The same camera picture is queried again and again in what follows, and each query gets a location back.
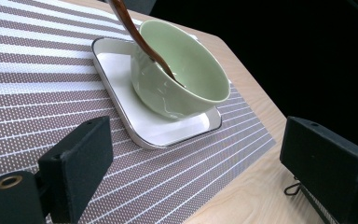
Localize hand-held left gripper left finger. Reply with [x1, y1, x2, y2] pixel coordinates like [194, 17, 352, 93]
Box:
[37, 115, 115, 224]

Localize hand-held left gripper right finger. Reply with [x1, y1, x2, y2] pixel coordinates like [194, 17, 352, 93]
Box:
[279, 115, 358, 224]

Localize dark brown wooden spoon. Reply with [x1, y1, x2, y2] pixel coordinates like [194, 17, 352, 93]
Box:
[106, 0, 186, 89]

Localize light green bowl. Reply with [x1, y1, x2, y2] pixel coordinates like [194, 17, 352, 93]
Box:
[130, 19, 232, 120]

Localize striped woven placemat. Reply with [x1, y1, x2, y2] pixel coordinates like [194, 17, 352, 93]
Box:
[0, 0, 277, 224]

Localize white square plate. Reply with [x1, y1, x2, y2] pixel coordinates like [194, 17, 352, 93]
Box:
[90, 36, 224, 150]

